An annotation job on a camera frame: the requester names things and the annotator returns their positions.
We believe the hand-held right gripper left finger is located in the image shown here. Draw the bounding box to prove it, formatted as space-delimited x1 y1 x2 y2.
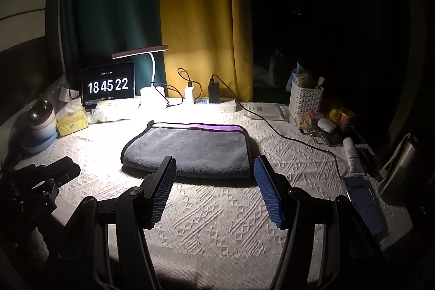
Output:
58 155 177 290

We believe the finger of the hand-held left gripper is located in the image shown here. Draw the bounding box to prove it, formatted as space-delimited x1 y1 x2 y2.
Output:
31 156 81 191

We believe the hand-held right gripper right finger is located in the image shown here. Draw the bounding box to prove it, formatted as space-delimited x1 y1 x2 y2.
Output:
253 155 384 290

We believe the grey towel with purple edge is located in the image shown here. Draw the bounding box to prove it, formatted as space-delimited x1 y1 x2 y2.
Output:
121 120 254 180

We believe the white textured tablecloth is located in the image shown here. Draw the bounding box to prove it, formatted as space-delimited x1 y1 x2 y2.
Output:
20 102 414 263

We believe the blue round humidifier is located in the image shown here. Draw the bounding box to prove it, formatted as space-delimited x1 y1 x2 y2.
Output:
21 100 58 153

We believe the yellow tissue pack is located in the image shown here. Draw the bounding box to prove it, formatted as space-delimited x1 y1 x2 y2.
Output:
56 107 89 136

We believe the wet wipes packet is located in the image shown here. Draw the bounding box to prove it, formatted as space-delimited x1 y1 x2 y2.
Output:
89 100 141 123

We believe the dark notebook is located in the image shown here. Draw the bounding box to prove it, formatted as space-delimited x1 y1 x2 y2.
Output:
319 130 347 147

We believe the white wipes pack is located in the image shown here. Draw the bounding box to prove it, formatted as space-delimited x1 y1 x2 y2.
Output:
243 102 290 123

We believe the white tube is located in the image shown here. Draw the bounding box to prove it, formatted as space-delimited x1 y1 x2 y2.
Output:
343 137 365 174

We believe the white earbuds case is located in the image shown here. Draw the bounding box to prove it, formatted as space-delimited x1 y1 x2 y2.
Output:
317 118 337 132

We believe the smartphone with lit screen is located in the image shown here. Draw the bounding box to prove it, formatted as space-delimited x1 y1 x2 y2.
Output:
342 174 389 237

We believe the tablet showing clock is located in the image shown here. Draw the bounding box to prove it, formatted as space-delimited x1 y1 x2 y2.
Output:
82 61 136 107

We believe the white perforated basket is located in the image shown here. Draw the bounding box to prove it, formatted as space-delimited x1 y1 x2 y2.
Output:
289 81 323 119

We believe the white charger plug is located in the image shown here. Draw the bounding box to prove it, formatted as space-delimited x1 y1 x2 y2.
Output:
184 82 196 104

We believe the white power strip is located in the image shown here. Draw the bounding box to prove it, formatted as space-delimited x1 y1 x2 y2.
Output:
166 97 237 113

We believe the small yellow tin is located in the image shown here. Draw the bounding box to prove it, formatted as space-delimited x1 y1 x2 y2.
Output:
338 108 355 130

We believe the black charger plug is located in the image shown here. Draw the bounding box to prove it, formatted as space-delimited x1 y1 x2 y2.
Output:
208 79 221 104

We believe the white desk lamp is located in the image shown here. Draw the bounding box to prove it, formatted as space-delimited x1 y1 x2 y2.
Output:
112 45 169 108

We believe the steel tumbler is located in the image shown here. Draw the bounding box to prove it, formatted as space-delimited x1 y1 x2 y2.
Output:
378 134 425 205

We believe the green curtain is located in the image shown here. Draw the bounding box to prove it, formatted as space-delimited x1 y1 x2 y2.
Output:
45 0 167 97

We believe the yellow curtain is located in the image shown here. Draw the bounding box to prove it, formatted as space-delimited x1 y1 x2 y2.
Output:
159 0 254 101

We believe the black cable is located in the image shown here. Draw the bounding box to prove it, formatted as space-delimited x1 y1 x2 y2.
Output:
211 74 342 179

